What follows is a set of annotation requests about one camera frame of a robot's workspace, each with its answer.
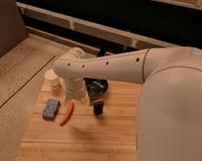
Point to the white lidded jar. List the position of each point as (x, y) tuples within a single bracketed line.
[(52, 79)]

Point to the blue sponge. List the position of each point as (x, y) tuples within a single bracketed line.
[(51, 109)]

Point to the black bowl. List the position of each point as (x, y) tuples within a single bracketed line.
[(96, 88)]

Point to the white metal shelf rail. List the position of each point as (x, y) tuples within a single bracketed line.
[(92, 29)]

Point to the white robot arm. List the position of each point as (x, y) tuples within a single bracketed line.
[(169, 114)]

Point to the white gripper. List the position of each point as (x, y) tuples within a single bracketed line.
[(75, 91)]

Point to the orange carrot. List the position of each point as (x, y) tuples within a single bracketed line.
[(69, 111)]

